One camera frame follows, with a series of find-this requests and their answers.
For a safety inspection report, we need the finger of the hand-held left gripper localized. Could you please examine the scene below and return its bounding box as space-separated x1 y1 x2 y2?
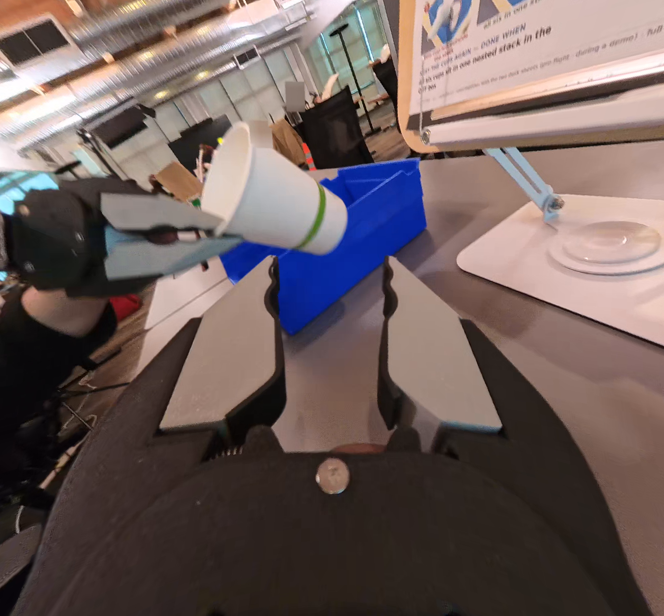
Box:
100 193 234 238
104 226 246 282

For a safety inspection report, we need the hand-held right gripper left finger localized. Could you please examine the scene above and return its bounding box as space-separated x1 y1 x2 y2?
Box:
159 256 287 435

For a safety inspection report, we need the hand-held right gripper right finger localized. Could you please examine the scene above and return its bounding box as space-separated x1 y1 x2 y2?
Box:
377 256 504 448

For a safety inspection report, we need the green-banded white paper cup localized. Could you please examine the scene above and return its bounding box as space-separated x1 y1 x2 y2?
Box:
201 122 348 256

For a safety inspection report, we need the blue plastic bin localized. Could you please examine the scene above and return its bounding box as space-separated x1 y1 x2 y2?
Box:
220 158 427 337

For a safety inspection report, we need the person's left forearm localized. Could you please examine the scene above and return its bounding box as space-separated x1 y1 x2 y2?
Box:
0 285 119 420

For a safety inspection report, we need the brown jacket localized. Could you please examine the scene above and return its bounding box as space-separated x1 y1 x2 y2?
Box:
270 118 307 168

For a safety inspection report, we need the black office chair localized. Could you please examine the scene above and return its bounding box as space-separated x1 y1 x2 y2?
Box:
372 58 399 108
303 87 374 168

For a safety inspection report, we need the black pole stand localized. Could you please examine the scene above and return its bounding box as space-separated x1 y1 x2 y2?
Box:
332 27 382 134

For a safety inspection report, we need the printed instruction sheet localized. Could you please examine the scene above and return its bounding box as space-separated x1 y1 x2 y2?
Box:
410 0 664 114

